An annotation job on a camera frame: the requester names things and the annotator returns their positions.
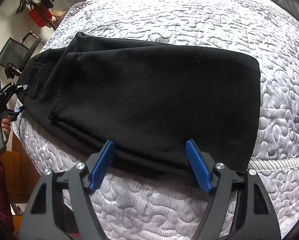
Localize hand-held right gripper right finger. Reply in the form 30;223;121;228
185;139;281;240

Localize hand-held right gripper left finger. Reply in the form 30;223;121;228
19;140;115;240

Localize black pants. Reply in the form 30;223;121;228
16;31;261;178

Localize person's left hand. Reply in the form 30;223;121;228
0;114;12;153

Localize black mesh office chair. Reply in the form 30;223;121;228
0;30;42;79

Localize red bag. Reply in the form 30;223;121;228
28;6;52;28

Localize wooden coat rack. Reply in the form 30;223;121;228
16;0;57;29

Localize cardboard box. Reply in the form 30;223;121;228
49;8;68;23

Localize bed with grey quilted cover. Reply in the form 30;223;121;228
12;0;299;240

